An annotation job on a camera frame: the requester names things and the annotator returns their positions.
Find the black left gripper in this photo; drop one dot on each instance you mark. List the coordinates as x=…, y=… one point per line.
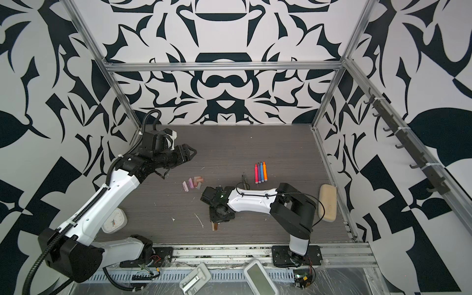
x=183, y=155

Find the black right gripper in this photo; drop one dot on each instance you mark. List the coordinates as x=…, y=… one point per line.
x=213, y=219

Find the pink highlighter pen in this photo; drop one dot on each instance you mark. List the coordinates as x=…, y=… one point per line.
x=256, y=174

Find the purple highlighter pen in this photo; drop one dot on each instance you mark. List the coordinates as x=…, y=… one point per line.
x=258, y=166

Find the blue highlighter pen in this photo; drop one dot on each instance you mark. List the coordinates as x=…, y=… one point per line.
x=261, y=173

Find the orange highlighter pen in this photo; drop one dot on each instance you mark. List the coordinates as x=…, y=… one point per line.
x=264, y=172

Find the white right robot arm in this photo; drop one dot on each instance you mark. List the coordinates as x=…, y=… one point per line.
x=292, y=209

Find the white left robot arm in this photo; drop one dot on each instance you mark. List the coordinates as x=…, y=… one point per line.
x=72, y=250

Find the white handheld device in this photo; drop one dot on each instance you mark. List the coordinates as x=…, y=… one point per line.
x=195, y=280

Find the grey screen device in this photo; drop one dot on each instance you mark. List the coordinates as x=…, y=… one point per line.
x=258, y=279

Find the small circuit board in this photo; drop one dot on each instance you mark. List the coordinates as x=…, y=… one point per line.
x=303, y=278

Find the beige sponge block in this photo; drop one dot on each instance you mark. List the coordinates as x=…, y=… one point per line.
x=328, y=203

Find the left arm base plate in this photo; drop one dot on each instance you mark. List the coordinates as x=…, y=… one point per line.
x=150, y=257

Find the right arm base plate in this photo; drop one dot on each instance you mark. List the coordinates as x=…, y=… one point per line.
x=282, y=257

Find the black wall hook rail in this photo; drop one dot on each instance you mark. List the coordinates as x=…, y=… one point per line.
x=410, y=142

